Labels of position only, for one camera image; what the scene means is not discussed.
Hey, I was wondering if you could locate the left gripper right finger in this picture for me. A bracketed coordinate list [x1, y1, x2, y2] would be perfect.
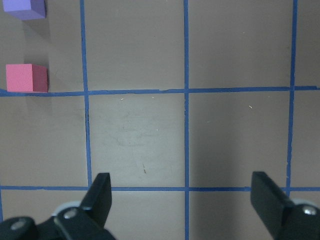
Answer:
[250, 171, 320, 240]

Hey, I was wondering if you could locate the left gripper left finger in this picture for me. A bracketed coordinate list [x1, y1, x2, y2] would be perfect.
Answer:
[53, 172, 113, 240]

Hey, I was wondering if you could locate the red foam block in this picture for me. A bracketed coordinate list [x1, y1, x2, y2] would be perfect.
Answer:
[5, 63, 49, 93]

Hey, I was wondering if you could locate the purple foam block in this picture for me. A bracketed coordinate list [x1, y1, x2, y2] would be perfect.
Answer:
[2, 0, 46, 21]

